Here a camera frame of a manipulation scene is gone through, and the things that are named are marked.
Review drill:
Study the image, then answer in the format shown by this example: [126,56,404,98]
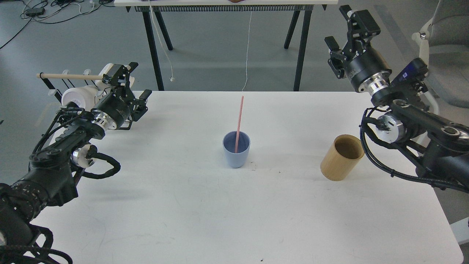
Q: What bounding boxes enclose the black-legged background table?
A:
[113,0,338,92]

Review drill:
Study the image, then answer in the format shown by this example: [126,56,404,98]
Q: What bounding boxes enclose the black wire cup rack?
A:
[36,73,93,121]

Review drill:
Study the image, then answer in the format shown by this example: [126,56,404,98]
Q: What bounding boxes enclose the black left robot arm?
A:
[1,62,152,264]

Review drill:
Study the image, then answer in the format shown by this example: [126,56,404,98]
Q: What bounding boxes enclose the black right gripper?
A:
[324,5,392,94]

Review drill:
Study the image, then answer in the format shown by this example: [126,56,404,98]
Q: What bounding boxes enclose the black floor cables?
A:
[0,0,114,50]

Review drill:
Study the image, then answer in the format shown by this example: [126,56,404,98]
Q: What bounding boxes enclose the white hanging cord left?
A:
[148,0,176,83]

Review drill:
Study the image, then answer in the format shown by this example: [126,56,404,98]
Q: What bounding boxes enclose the bamboo wooden cup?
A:
[320,134,365,182]

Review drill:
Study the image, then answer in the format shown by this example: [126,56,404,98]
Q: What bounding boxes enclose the pink chopstick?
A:
[234,95,244,153]

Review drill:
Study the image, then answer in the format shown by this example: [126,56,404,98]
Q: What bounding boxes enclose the white hanging cable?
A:
[242,10,253,92]

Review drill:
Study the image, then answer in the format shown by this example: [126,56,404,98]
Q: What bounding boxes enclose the blue plastic cup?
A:
[222,131,251,168]

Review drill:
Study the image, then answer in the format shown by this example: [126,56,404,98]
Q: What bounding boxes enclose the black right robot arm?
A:
[325,5,468,193]

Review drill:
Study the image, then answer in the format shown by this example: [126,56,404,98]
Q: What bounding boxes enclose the grey office chair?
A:
[412,0,469,108]

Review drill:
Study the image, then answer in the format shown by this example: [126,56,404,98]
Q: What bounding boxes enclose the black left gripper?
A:
[92,62,153,131]

